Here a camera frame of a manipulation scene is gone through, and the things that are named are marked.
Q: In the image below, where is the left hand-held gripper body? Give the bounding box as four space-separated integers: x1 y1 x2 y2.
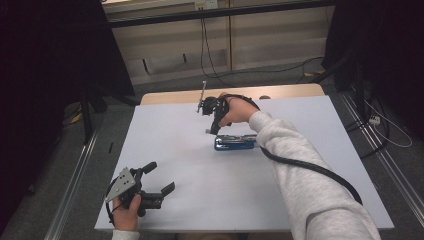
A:
104 166 165 218

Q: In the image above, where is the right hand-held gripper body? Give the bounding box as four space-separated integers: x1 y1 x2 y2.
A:
205 96 231 136

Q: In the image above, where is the silver metal rod tool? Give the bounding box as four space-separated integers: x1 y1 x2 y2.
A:
196 80 208 114

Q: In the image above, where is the person's right hand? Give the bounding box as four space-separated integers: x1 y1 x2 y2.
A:
218 92 262 128

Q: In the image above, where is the person's left hand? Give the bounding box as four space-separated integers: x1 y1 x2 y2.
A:
112 194 143 232

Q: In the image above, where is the black metal stand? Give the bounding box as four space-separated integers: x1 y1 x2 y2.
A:
79 84 109 145

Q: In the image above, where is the black stand leg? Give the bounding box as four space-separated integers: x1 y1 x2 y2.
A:
313 49 354 85

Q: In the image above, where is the black curtain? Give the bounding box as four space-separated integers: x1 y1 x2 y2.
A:
0 0 136 231
321 0 424 141

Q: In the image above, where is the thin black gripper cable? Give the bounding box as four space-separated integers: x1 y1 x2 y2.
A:
105 186 117 226

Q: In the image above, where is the black hanging cable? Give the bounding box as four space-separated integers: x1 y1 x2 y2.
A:
201 17 326 86
199 17 231 88

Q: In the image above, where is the aluminium floor rail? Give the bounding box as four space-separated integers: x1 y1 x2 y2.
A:
339 91 424 219
43 128 101 240

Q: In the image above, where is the black horizontal frame bar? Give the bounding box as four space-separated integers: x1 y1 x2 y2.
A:
105 0 336 29

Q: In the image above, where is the white wall outlet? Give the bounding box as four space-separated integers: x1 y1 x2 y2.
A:
194 0 219 10

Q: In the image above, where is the thick black gripper cable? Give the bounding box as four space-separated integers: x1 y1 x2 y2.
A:
220 93 364 206

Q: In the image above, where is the black floor cable bundle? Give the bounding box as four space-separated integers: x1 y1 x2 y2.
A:
344 84 391 160

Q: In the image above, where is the white cable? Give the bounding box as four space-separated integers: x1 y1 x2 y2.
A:
364 99 414 149

